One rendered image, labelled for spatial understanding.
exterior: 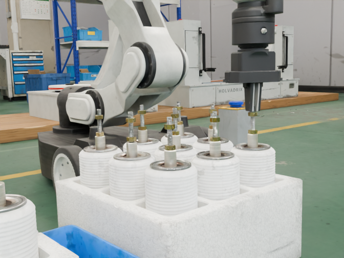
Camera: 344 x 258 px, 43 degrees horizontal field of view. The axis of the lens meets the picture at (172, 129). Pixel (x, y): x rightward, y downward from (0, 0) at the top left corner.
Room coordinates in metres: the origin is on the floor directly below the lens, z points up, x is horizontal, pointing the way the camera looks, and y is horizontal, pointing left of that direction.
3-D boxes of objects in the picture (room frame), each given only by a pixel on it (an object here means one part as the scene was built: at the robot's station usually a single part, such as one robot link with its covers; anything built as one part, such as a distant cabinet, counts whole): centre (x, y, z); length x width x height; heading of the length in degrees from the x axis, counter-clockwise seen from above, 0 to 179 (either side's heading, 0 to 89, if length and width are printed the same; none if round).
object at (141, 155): (0.85, 0.08, 0.25); 0.08 x 0.08 x 0.01
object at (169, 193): (0.77, 0.00, 0.16); 0.10 x 0.10 x 0.18
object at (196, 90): (4.24, -0.57, 0.45); 1.51 x 0.57 x 0.74; 129
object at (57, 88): (3.16, 0.74, 0.29); 0.30 x 0.30 x 0.06
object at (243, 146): (0.92, -0.17, 0.25); 0.08 x 0.08 x 0.01
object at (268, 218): (0.93, -0.01, 0.09); 0.39 x 0.39 x 0.18; 41
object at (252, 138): (0.92, -0.17, 0.26); 0.02 x 0.02 x 0.03
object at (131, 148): (0.85, 0.08, 0.26); 0.02 x 0.02 x 0.03
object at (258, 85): (0.92, -0.19, 0.36); 0.03 x 0.02 x 0.06; 18
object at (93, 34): (6.17, 1.21, 0.90); 0.50 x 0.38 x 0.21; 40
